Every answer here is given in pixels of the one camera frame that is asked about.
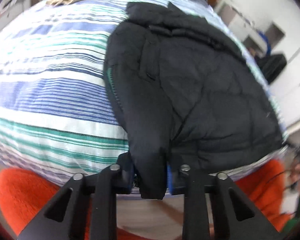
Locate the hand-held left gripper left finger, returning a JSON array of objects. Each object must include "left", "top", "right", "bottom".
[{"left": 17, "top": 152, "right": 135, "bottom": 240}]

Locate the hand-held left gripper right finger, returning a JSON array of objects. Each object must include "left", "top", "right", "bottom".
[{"left": 166, "top": 164, "right": 285, "bottom": 240}]

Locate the black puffer jacket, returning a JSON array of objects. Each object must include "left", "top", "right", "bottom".
[{"left": 104, "top": 1, "right": 285, "bottom": 200}]

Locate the black bag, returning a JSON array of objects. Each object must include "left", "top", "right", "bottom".
[{"left": 255, "top": 54, "right": 288, "bottom": 84}]

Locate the green shirt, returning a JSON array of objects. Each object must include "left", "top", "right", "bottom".
[{"left": 282, "top": 191, "right": 300, "bottom": 233}]

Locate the blue cloth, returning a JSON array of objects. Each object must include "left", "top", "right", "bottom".
[{"left": 256, "top": 29, "right": 271, "bottom": 55}]

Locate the striped bed quilt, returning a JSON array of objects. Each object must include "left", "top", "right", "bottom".
[{"left": 0, "top": 0, "right": 290, "bottom": 183}]

